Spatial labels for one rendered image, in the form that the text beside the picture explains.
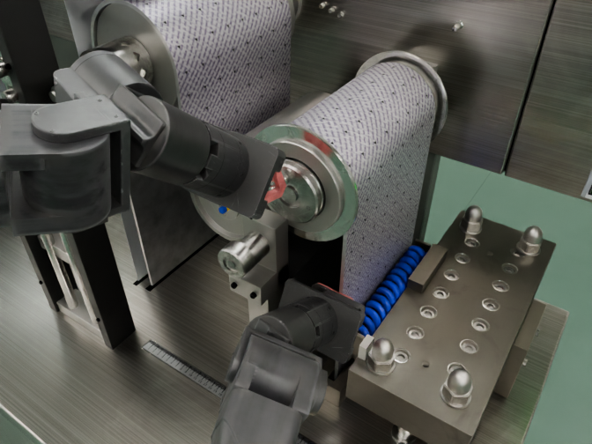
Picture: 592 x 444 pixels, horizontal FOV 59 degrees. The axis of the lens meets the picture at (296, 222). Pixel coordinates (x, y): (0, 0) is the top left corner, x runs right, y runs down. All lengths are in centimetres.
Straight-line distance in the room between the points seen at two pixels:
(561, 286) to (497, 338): 173
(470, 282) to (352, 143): 34
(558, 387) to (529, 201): 112
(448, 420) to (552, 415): 138
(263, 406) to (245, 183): 19
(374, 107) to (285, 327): 28
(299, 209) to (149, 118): 24
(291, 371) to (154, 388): 42
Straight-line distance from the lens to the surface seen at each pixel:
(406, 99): 69
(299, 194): 57
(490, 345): 75
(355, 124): 60
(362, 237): 64
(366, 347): 68
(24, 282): 109
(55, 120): 37
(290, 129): 56
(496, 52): 80
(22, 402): 91
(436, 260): 82
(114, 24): 71
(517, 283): 85
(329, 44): 90
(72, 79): 46
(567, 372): 217
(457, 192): 286
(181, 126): 40
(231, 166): 44
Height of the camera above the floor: 159
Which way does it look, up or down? 39 degrees down
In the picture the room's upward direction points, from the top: straight up
